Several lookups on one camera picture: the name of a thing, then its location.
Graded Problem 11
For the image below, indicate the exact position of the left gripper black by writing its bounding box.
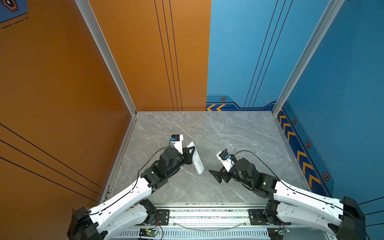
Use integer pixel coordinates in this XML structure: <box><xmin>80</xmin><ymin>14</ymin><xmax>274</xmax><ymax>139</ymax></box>
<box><xmin>166</xmin><ymin>145</ymin><xmax>195</xmax><ymax>179</ymax></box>

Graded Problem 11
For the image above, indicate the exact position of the white remote control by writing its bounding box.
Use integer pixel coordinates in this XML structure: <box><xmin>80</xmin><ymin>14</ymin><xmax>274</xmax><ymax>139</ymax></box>
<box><xmin>187</xmin><ymin>142</ymin><xmax>205</xmax><ymax>175</ymax></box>

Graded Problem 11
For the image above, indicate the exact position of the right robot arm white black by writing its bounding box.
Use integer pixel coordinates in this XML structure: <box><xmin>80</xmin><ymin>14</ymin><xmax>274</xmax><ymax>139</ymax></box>
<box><xmin>209</xmin><ymin>155</ymin><xmax>369</xmax><ymax>240</ymax></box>

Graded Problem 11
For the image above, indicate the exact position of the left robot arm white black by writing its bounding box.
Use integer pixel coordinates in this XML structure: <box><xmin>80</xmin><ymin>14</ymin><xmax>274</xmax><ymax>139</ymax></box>
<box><xmin>67</xmin><ymin>146</ymin><xmax>196</xmax><ymax>240</ymax></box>

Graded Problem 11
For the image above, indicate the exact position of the circuit board right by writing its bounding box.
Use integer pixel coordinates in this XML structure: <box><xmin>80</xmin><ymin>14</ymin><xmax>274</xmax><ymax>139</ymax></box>
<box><xmin>267</xmin><ymin>228</ymin><xmax>291</xmax><ymax>240</ymax></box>

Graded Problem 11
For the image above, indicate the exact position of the green circuit board left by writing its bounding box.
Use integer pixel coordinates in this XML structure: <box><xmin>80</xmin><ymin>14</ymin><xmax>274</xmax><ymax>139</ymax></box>
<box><xmin>139</xmin><ymin>229</ymin><xmax>159</xmax><ymax>240</ymax></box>

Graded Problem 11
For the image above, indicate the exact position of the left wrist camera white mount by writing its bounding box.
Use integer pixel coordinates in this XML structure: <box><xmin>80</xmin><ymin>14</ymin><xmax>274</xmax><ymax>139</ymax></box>
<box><xmin>171</xmin><ymin>134</ymin><xmax>184</xmax><ymax>154</ymax></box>

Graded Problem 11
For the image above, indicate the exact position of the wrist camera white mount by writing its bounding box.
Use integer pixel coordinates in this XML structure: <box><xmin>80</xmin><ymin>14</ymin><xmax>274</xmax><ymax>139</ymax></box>
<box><xmin>171</xmin><ymin>134</ymin><xmax>184</xmax><ymax>154</ymax></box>
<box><xmin>217</xmin><ymin>149</ymin><xmax>235</xmax><ymax>173</ymax></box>

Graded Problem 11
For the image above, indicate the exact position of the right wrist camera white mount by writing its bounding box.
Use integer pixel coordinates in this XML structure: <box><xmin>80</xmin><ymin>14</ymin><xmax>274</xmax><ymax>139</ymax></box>
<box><xmin>217</xmin><ymin>149</ymin><xmax>235</xmax><ymax>173</ymax></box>

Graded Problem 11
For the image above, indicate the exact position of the aluminium rail frame front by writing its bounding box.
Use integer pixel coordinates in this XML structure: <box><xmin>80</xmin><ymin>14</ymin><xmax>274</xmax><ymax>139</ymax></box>
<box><xmin>79</xmin><ymin>202</ymin><xmax>340</xmax><ymax>240</ymax></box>

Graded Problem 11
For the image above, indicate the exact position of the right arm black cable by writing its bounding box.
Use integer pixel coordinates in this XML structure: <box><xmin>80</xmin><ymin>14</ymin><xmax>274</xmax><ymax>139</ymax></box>
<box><xmin>229</xmin><ymin>149</ymin><xmax>371</xmax><ymax>240</ymax></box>

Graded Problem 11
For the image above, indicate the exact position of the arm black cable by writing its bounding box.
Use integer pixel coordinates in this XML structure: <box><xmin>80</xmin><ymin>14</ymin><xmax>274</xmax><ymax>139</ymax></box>
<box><xmin>73</xmin><ymin>145</ymin><xmax>172</xmax><ymax>217</ymax></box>
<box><xmin>229</xmin><ymin>149</ymin><xmax>371</xmax><ymax>240</ymax></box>

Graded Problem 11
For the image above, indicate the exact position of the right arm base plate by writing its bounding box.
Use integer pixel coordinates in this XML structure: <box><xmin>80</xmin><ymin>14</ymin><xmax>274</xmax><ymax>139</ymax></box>
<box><xmin>248</xmin><ymin>209</ymin><xmax>292</xmax><ymax>226</ymax></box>

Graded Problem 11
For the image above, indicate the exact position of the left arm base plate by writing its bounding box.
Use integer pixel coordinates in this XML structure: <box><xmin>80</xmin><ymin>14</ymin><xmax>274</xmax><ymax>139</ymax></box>
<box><xmin>139</xmin><ymin>209</ymin><xmax>170</xmax><ymax>226</ymax></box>

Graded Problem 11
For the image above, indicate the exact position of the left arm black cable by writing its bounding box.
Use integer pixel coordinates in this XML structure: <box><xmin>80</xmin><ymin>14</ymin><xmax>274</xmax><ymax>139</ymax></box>
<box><xmin>73</xmin><ymin>145</ymin><xmax>172</xmax><ymax>217</ymax></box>

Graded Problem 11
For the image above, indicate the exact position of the left aluminium corner post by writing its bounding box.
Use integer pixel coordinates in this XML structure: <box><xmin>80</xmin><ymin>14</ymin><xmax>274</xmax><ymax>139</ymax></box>
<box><xmin>75</xmin><ymin>0</ymin><xmax>137</xmax><ymax>117</ymax></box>

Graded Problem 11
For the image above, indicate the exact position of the aluminium corner post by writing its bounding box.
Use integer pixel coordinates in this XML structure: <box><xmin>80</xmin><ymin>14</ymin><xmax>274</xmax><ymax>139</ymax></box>
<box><xmin>75</xmin><ymin>0</ymin><xmax>137</xmax><ymax>117</ymax></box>
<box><xmin>272</xmin><ymin>0</ymin><xmax>345</xmax><ymax>117</ymax></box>

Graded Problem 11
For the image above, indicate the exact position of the right aluminium corner post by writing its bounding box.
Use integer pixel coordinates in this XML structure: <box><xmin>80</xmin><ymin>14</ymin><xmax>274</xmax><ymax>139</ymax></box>
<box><xmin>272</xmin><ymin>0</ymin><xmax>345</xmax><ymax>117</ymax></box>

